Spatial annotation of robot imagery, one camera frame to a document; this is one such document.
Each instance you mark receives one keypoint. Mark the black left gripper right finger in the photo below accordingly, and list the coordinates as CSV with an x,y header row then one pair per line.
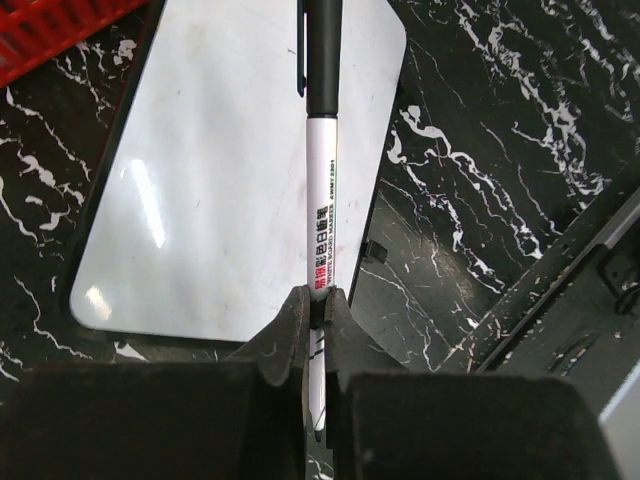
x,y
385,422

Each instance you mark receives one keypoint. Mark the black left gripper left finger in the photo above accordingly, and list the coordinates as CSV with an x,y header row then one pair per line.
x,y
239,418

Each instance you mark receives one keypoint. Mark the small white whiteboard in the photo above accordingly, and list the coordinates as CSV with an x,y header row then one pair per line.
x,y
196,224

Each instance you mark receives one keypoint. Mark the white whiteboard marker pen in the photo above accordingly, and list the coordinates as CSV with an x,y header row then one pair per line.
x,y
319,27

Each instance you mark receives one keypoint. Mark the red plastic shopping basket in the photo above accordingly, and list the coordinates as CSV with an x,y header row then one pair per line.
x,y
35,31

